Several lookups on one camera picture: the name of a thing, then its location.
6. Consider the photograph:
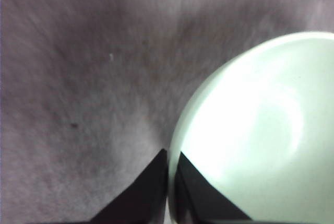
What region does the green ribbed bowl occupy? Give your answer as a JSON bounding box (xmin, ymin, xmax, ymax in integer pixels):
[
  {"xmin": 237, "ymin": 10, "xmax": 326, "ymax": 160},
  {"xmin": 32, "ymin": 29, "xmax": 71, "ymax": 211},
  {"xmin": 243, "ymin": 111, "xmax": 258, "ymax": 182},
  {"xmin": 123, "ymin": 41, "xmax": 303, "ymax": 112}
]
[{"xmin": 166, "ymin": 31, "xmax": 334, "ymax": 224}]

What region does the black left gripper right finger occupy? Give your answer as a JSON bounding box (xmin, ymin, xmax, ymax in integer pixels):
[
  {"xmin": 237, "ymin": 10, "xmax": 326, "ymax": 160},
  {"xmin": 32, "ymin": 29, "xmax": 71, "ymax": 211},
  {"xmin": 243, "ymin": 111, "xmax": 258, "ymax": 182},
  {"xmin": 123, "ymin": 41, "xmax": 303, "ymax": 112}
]
[{"xmin": 174, "ymin": 151, "xmax": 258, "ymax": 224}]

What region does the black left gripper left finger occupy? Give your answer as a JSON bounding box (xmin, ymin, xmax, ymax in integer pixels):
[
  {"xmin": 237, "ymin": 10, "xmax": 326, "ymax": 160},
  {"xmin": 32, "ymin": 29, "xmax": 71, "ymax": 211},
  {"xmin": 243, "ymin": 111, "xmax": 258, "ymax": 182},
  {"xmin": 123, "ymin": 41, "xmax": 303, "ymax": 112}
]
[{"xmin": 88, "ymin": 148, "xmax": 168, "ymax": 224}]

